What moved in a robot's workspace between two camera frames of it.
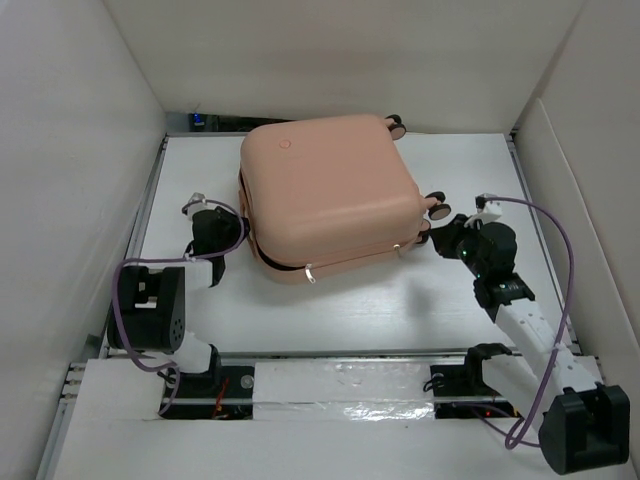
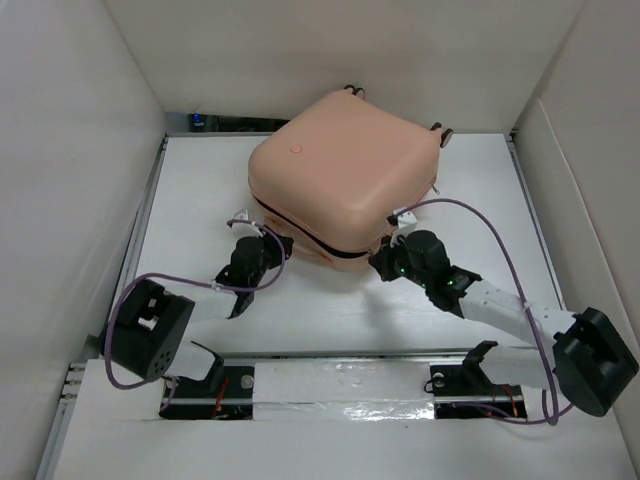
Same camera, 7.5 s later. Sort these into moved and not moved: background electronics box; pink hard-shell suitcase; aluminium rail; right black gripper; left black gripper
Moved: pink hard-shell suitcase; left black gripper; right black gripper
Not moved: background electronics box; aluminium rail
